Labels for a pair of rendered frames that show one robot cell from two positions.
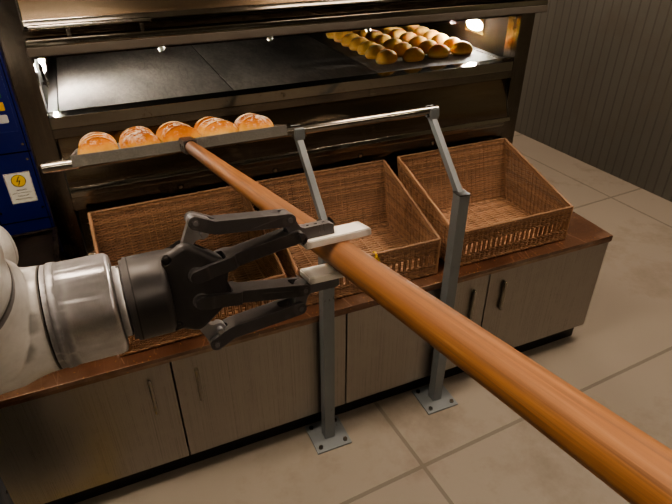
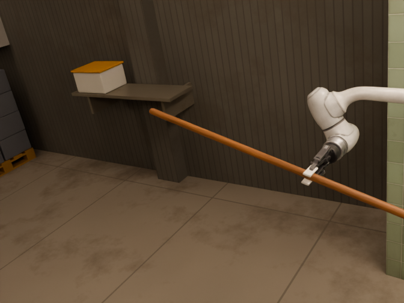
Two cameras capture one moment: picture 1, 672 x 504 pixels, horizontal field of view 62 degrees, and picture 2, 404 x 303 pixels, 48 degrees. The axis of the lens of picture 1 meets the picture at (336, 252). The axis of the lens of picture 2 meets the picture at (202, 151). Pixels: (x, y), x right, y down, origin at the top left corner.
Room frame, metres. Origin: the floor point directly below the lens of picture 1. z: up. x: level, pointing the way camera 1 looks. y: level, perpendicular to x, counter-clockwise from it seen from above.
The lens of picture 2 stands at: (1.64, -0.96, 2.31)
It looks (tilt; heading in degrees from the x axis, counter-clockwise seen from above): 25 degrees down; 155
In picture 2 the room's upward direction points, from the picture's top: 10 degrees counter-clockwise
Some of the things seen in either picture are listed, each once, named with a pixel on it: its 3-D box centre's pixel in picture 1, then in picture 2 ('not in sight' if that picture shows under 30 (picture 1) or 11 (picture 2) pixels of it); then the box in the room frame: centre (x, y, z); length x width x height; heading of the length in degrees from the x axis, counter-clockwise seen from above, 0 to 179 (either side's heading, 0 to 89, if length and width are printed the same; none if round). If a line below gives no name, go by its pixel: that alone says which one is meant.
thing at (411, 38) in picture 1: (396, 39); not in sight; (2.71, -0.28, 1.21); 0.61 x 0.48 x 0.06; 23
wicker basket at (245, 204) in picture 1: (187, 261); not in sight; (1.60, 0.51, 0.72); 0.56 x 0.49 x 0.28; 114
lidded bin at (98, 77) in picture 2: not in sight; (100, 77); (-2.89, 0.16, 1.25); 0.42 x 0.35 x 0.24; 27
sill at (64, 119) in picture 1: (312, 88); not in sight; (2.10, 0.09, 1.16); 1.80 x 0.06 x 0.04; 113
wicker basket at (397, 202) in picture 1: (345, 226); not in sight; (1.84, -0.04, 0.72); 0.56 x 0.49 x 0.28; 112
